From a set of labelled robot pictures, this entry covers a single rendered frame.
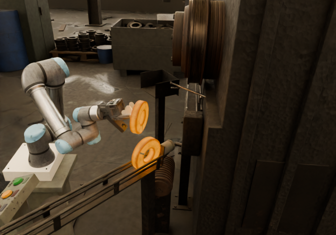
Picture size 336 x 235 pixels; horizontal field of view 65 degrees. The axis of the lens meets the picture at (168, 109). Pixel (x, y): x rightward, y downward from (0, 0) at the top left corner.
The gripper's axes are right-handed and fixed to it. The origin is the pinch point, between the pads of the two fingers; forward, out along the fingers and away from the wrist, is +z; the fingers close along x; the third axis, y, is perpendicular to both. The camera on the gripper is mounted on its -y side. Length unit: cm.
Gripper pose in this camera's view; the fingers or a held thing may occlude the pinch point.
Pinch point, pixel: (139, 113)
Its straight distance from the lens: 122.3
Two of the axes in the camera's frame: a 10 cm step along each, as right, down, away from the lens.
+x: 2.9, -4.5, 8.5
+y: -2.3, -8.9, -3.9
